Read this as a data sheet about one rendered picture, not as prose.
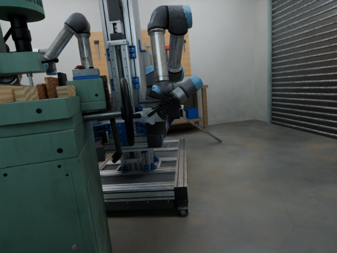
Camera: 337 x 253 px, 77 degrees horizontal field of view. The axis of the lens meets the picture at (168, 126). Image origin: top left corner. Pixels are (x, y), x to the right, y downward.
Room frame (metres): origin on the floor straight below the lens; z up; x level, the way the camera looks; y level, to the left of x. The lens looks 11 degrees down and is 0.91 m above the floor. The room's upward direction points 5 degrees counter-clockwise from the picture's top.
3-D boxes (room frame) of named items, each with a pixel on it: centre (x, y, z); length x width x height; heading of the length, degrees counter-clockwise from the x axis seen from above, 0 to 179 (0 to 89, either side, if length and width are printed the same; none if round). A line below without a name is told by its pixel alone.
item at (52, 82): (0.90, 0.43, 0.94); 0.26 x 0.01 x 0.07; 12
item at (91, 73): (0.92, 0.32, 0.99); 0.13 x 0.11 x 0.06; 12
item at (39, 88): (0.86, 0.45, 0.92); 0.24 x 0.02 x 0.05; 12
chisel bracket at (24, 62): (0.83, 0.52, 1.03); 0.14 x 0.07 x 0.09; 102
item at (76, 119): (0.84, 0.44, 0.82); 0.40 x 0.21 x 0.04; 12
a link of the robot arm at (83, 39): (1.72, 0.58, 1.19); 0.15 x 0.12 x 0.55; 9
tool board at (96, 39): (4.18, 0.44, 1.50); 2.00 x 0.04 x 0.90; 100
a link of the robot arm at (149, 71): (1.54, 0.06, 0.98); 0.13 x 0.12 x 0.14; 98
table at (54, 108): (0.90, 0.41, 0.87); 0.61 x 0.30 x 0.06; 12
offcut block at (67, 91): (0.77, 0.35, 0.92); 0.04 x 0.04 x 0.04; 77
